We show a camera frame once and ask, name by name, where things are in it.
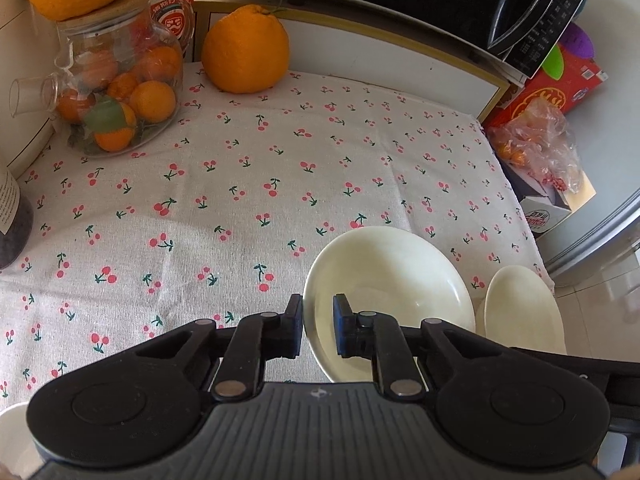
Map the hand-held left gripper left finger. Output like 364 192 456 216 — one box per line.
134 294 305 403

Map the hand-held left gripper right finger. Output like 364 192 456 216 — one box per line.
332 294 503 402

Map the wide white bowl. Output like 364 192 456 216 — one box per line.
302 225 477 386

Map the white plate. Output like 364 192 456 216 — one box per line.
484 264 567 356

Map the cherry print tablecloth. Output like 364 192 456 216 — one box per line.
0 60 556 416

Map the white cardboard carton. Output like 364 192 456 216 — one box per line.
514 180 599 240

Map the plastic bag of oranges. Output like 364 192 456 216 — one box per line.
486 99 584 195

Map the pile of small oranges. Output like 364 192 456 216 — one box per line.
56 45 183 153

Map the red cardboard box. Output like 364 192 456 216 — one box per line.
481 42 612 133

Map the plastic jar of dark contents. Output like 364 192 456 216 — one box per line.
0 164 35 270

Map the cup with red logo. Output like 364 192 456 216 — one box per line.
149 0 197 63

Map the black microwave oven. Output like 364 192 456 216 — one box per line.
222 0 597 82

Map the glass pitcher with cork lid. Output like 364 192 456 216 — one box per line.
9 0 185 160

